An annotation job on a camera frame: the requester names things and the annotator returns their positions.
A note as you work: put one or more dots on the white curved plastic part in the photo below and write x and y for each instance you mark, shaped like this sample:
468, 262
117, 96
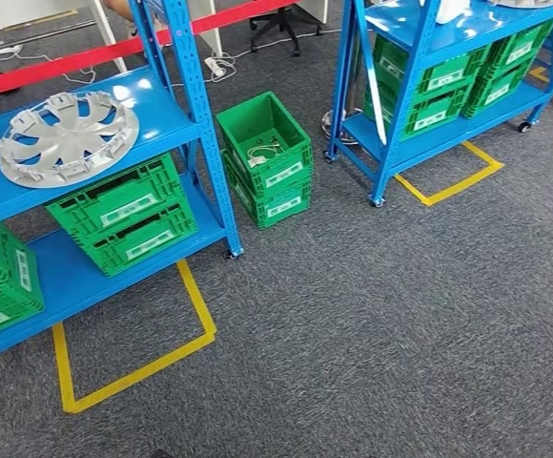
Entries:
452, 9

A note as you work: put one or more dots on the chrome barrier stanchion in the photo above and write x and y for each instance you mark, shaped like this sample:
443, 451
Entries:
333, 123

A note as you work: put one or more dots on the white power strip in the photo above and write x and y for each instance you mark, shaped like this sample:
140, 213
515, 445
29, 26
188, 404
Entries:
7, 50
214, 66

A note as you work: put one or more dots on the black office chair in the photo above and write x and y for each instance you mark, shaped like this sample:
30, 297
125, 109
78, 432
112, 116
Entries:
284, 19

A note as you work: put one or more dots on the grey plastic wheel cover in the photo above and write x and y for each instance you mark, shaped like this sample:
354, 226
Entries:
524, 3
69, 136

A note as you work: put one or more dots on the long red barrier belt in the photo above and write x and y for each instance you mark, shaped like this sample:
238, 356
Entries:
66, 63

